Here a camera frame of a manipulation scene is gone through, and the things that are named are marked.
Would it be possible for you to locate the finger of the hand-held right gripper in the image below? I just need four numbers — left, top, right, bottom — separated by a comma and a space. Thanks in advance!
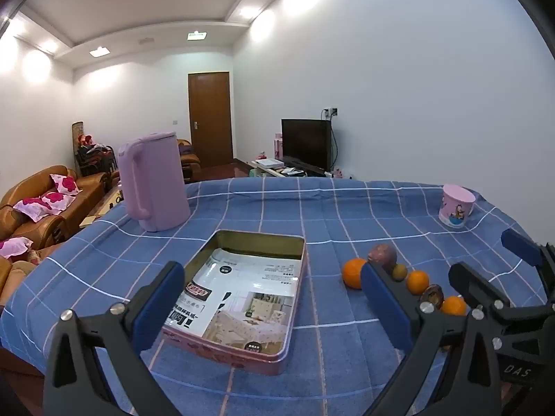
448, 262, 512, 313
501, 229, 555, 308

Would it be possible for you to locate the brown leather armchair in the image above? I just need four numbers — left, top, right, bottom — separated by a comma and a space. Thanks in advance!
177, 139, 202, 183

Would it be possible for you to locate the large orange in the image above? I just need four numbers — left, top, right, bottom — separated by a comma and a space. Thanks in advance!
342, 258, 368, 290

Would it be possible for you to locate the small pink floral pillow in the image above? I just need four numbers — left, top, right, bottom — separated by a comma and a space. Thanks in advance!
50, 174, 81, 196

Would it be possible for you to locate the black power cable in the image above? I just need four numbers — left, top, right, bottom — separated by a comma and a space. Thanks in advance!
331, 117, 342, 173

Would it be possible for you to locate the long brown leather sofa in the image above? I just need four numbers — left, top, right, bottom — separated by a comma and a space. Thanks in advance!
0, 165, 111, 252

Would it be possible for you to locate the pink cartoon cup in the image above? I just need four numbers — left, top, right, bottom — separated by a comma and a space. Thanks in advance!
438, 184, 476, 230

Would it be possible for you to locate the pink metal tin box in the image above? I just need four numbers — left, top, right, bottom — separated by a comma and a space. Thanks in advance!
162, 229, 306, 377

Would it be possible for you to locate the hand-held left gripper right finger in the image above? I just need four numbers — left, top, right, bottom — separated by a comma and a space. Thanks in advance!
360, 261, 504, 416

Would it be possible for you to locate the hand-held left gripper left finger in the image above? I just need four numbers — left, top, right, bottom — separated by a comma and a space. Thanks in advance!
42, 261, 186, 416

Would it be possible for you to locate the small orange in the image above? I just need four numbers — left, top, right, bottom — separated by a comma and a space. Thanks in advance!
406, 270, 430, 295
441, 296, 468, 316

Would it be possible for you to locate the purple round passion fruit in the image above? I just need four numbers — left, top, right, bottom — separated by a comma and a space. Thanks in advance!
368, 243, 398, 275

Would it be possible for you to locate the long pink floral pillow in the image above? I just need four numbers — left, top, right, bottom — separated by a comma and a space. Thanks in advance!
13, 191, 74, 222

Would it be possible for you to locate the rack with clothes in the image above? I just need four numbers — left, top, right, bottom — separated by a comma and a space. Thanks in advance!
71, 121, 118, 178

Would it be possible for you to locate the purple electric kettle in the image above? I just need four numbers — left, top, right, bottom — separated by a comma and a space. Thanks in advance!
118, 132, 191, 232

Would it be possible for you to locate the black television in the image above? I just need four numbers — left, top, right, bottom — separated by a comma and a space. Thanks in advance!
281, 119, 333, 173

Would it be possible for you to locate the brown wooden door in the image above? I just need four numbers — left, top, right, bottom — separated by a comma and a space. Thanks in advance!
188, 72, 231, 167

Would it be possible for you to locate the blue checked tablecloth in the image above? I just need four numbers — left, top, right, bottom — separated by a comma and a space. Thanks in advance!
0, 176, 555, 416

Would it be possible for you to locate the printed paper leaflet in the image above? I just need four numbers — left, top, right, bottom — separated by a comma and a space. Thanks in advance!
165, 247, 303, 353

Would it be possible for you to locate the dark brown water chestnut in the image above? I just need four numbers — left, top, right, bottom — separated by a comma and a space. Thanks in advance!
420, 284, 444, 310

